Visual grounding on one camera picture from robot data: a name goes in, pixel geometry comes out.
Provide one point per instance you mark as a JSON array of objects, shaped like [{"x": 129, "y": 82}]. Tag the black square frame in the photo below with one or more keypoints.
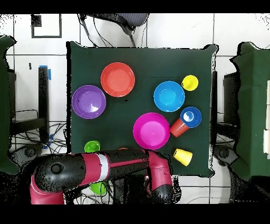
[{"x": 46, "y": 37}]

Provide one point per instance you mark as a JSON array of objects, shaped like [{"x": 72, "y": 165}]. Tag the large shallow orange bowl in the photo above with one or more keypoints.
[{"x": 117, "y": 79}]

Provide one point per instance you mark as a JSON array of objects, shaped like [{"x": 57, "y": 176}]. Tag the green plastic cup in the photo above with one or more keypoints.
[{"x": 91, "y": 145}]

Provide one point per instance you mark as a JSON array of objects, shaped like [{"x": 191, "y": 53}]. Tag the grey office chair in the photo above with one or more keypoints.
[{"x": 132, "y": 19}]

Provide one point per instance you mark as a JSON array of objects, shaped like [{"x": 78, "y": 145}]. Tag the red-orange plastic cup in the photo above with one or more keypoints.
[{"x": 178, "y": 129}]

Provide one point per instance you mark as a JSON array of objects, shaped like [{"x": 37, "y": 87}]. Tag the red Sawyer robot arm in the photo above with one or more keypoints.
[{"x": 92, "y": 167}]

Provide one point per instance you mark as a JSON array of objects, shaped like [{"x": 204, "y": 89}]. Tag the purple plastic bowl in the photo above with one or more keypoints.
[{"x": 88, "y": 101}]

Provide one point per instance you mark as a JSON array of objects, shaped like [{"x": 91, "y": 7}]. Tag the black stand frame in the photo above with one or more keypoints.
[
  {"x": 231, "y": 95},
  {"x": 43, "y": 95}
]

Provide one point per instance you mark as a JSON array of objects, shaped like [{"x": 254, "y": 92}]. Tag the light blue plastic bowl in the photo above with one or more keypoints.
[{"x": 169, "y": 96}]

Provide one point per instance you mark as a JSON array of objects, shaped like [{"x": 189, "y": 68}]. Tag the black chair base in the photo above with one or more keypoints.
[{"x": 27, "y": 152}]

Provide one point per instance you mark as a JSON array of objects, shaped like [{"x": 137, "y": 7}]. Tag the green bowl on floor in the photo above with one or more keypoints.
[{"x": 98, "y": 188}]

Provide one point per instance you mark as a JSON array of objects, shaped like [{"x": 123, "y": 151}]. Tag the grey chair base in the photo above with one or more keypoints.
[{"x": 223, "y": 153}]

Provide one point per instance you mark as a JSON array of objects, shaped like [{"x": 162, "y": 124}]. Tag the blue tape strip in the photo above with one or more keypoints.
[{"x": 49, "y": 75}]

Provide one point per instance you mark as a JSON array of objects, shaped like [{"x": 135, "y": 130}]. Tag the green cloth side table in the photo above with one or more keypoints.
[
  {"x": 253, "y": 84},
  {"x": 4, "y": 105}
]

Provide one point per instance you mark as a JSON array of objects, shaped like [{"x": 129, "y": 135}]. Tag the pink plastic bowl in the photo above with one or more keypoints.
[{"x": 150, "y": 131}]

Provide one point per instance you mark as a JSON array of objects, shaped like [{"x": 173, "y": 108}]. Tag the lemon yellow plastic cup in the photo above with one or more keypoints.
[{"x": 189, "y": 82}]

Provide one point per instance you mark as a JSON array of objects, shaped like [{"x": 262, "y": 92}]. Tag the dark green tablecloth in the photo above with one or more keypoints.
[{"x": 168, "y": 63}]

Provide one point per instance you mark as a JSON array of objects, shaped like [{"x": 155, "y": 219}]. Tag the golden yellow plastic cup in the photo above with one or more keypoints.
[{"x": 183, "y": 156}]

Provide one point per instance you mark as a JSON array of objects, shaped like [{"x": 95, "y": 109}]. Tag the small dark blue bowl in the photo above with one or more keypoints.
[{"x": 195, "y": 121}]

